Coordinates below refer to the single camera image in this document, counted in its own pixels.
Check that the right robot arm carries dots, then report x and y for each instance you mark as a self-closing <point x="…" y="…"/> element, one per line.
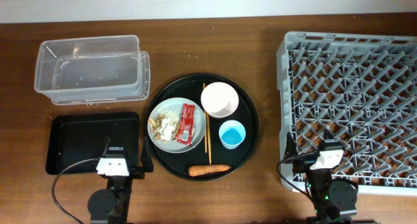
<point x="334" y="199"/>

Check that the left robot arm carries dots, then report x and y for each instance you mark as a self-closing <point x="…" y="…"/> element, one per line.
<point x="111" y="204"/>

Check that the rice grains pile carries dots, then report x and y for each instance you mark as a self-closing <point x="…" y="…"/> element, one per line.
<point x="172" y="114"/>

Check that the wooden chopstick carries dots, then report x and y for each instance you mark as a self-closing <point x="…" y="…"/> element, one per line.
<point x="205" y="136"/>
<point x="208" y="139"/>

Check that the grey dishwasher rack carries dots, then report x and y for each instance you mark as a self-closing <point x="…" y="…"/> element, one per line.
<point x="360" y="88"/>

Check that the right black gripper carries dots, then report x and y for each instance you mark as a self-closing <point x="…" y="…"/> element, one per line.
<point x="303" y="162"/>

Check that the red snack wrapper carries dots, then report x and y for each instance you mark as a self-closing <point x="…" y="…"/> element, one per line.
<point x="186" y="124"/>

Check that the orange carrot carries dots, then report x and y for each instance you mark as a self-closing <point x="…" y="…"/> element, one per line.
<point x="199" y="170"/>

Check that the round black serving tray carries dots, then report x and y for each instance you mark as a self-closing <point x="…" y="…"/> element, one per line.
<point x="191" y="87"/>

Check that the clear plastic bin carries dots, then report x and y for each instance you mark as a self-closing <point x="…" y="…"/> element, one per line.
<point x="93" y="70"/>

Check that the light blue cup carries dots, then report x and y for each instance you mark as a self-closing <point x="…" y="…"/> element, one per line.
<point x="231" y="134"/>

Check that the black rectangular tray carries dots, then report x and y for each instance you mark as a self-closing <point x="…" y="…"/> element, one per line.
<point x="75" y="138"/>

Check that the white tissue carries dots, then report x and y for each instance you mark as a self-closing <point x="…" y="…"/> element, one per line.
<point x="166" y="129"/>

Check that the peanut shells pile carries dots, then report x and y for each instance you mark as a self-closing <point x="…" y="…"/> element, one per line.
<point x="154" y="124"/>

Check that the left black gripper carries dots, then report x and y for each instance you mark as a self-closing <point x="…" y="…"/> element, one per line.
<point x="147" y="167"/>

